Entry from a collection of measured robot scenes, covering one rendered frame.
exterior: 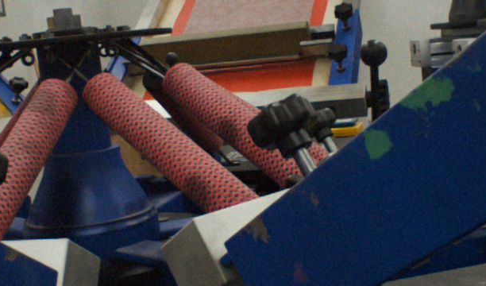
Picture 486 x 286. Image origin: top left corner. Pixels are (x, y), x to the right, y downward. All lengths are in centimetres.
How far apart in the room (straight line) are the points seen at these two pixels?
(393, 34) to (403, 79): 32
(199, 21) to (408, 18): 353
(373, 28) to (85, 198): 459
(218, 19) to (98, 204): 110
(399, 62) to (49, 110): 474
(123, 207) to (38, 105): 24
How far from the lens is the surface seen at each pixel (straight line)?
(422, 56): 265
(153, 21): 216
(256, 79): 185
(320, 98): 160
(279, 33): 181
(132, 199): 113
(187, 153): 86
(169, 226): 119
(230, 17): 211
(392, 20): 557
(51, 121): 93
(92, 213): 110
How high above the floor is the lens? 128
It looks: 8 degrees down
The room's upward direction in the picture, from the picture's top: 6 degrees counter-clockwise
